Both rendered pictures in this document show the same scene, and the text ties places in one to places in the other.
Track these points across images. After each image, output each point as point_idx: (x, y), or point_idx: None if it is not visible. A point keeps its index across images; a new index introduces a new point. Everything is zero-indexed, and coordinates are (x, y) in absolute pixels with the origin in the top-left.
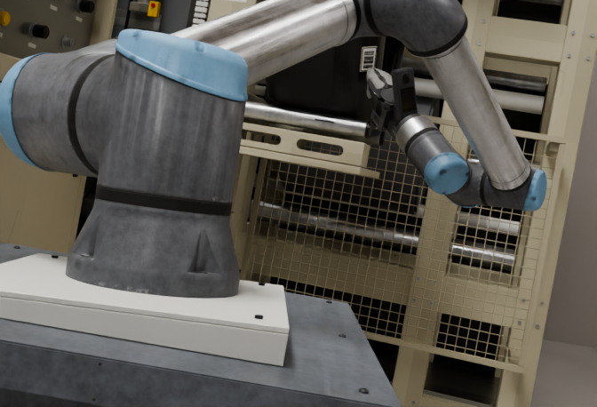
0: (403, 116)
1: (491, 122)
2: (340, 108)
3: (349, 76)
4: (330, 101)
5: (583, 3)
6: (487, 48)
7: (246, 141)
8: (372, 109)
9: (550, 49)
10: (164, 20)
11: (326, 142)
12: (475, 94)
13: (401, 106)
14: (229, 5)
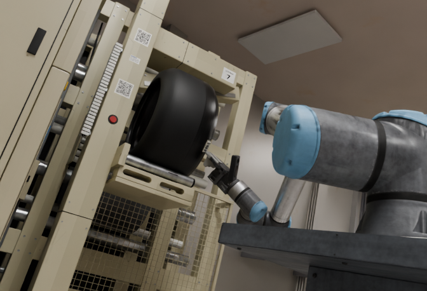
0: (233, 179)
1: (302, 189)
2: (182, 169)
3: (196, 153)
4: (178, 164)
5: (234, 142)
6: None
7: (131, 178)
8: (192, 172)
9: (220, 159)
10: None
11: (175, 186)
12: None
13: (234, 173)
14: (119, 97)
